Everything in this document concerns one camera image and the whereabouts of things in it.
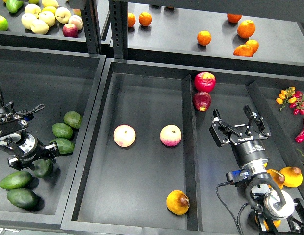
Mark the pale yellow pear back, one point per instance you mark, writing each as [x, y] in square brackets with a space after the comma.
[33, 9]

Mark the black tray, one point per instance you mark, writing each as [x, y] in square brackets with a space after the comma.
[123, 191]
[63, 81]

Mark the pink apple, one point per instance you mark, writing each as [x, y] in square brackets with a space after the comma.
[170, 135]
[124, 135]

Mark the pale yellow pear middle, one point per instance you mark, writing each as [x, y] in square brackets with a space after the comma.
[48, 17]

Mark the dark green avocado corner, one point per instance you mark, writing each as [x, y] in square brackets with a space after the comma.
[22, 198]

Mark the yellow pear centre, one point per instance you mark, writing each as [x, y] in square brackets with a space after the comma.
[278, 178]

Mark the large orange on shelf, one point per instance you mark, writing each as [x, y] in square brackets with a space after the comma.
[246, 29]

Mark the pale yellow pear left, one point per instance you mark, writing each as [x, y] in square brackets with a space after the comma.
[27, 20]

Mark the black shelf post right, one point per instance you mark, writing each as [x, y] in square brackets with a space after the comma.
[119, 28]

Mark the cherry tomato bunch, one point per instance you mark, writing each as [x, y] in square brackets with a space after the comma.
[292, 98]

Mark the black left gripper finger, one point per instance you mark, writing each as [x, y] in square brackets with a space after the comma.
[31, 166]
[53, 159]

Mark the green avocado lower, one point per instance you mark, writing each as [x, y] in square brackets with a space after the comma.
[65, 146]

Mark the small orange right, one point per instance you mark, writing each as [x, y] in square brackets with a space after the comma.
[254, 44]

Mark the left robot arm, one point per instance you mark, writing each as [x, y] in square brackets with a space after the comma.
[14, 124]

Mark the orange on shelf middle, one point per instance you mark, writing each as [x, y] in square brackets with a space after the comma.
[204, 37]

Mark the pale yellow pear right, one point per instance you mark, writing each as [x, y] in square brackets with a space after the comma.
[62, 14]

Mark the red apple on shelf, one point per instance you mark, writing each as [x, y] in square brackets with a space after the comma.
[70, 30]

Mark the orange at shelf top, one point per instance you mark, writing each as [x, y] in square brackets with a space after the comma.
[234, 18]

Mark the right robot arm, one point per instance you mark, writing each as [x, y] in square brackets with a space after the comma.
[268, 201]

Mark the orange front right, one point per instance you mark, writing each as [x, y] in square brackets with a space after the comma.
[243, 50]

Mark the yellow pear with brown end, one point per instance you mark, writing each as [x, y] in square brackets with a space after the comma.
[177, 202]

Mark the green apple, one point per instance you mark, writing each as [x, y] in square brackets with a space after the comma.
[3, 23]

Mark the dark red apple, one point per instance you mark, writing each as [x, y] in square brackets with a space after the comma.
[202, 101]

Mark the orange on shelf left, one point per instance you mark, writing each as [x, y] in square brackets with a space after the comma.
[131, 20]

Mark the green avocado middle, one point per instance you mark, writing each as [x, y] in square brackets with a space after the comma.
[62, 130]

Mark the dark green avocado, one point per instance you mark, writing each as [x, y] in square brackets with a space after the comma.
[43, 168]

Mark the bright red apple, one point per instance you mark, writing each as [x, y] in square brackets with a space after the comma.
[204, 82]

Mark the black left tray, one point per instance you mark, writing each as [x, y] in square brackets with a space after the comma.
[63, 81]

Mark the pale yellow pear front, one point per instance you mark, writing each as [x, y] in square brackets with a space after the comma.
[39, 27]

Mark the pink apple right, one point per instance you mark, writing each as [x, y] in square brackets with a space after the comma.
[170, 135]

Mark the black centre tray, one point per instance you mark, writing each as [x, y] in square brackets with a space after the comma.
[123, 191]

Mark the black shelf post left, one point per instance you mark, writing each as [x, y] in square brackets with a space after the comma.
[91, 27]

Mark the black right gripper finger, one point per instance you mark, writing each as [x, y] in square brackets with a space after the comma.
[255, 122]
[225, 128]

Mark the light green avocado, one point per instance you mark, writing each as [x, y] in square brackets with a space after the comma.
[16, 180]

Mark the pink apple left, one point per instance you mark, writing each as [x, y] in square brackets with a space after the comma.
[124, 135]

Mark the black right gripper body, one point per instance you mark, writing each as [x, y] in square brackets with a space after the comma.
[246, 144]

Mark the pink peach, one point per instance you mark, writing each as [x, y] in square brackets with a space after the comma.
[77, 21]

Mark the pale yellow pear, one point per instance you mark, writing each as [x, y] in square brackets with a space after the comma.
[33, 9]
[48, 17]
[39, 27]
[27, 20]
[62, 14]

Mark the green avocado top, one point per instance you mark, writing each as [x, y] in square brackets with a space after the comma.
[73, 119]

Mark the black shelf post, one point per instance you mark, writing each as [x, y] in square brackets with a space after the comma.
[91, 27]
[119, 28]

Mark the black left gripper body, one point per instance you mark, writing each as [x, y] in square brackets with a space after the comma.
[29, 150]

